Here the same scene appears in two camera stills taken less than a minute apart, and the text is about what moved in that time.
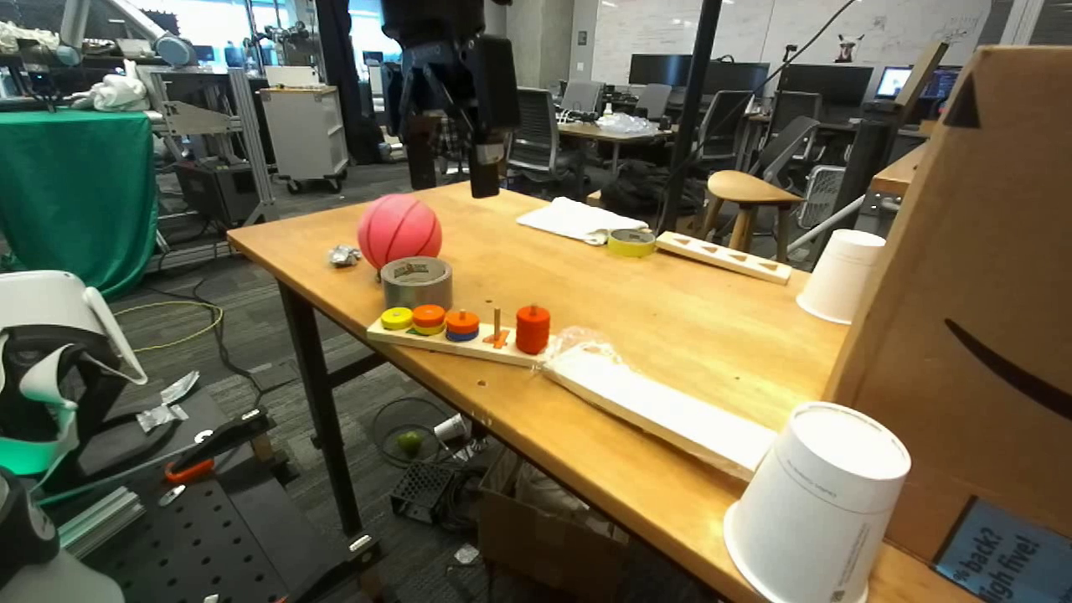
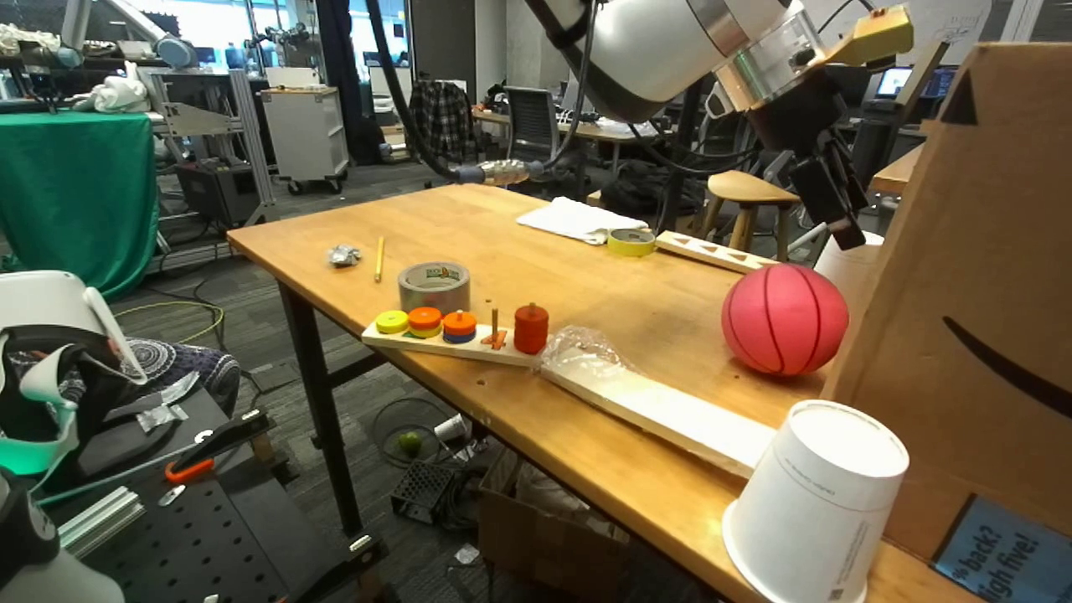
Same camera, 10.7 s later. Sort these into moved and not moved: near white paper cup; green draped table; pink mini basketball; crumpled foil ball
Moved: pink mini basketball
Not moved: crumpled foil ball; green draped table; near white paper cup
